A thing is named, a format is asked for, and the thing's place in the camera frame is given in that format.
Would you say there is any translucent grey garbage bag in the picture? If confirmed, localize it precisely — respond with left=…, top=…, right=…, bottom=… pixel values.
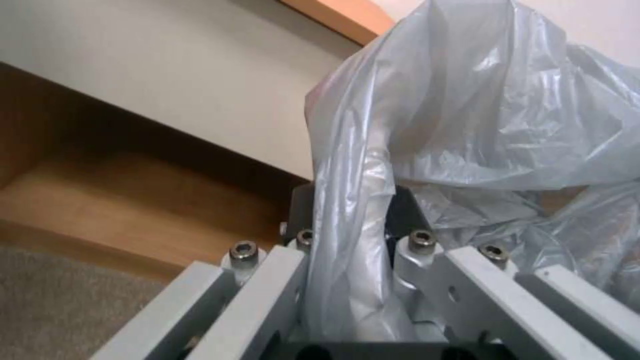
left=303, top=0, right=640, bottom=345

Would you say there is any grey carpet mat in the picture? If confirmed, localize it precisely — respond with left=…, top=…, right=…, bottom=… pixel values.
left=0, top=245, right=174, bottom=360

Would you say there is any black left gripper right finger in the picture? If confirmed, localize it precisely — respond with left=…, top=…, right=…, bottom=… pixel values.
left=383, top=185, right=640, bottom=360

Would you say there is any wooden desk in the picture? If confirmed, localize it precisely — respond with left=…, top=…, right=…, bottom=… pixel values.
left=0, top=0, right=399, bottom=275

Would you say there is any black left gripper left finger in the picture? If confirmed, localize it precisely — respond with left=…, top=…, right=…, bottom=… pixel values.
left=92, top=182, right=317, bottom=360

